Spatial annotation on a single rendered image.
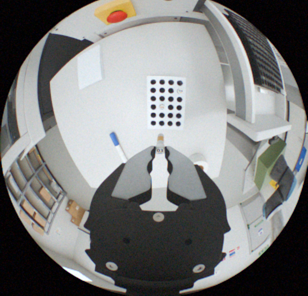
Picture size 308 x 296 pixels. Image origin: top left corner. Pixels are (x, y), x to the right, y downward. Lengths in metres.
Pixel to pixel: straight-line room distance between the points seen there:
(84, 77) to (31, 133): 0.34
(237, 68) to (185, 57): 0.14
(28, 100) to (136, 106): 0.52
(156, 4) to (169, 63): 0.21
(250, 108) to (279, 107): 0.24
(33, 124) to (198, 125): 0.64
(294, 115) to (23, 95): 3.85
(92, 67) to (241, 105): 0.37
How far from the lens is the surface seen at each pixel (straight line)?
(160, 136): 0.16
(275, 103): 0.45
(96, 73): 0.31
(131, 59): 0.30
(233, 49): 0.24
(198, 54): 0.32
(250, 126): 0.21
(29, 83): 0.62
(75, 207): 4.22
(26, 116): 0.55
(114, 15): 0.24
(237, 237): 3.44
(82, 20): 0.32
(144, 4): 0.32
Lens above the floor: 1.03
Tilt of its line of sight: 62 degrees down
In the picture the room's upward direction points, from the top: 174 degrees counter-clockwise
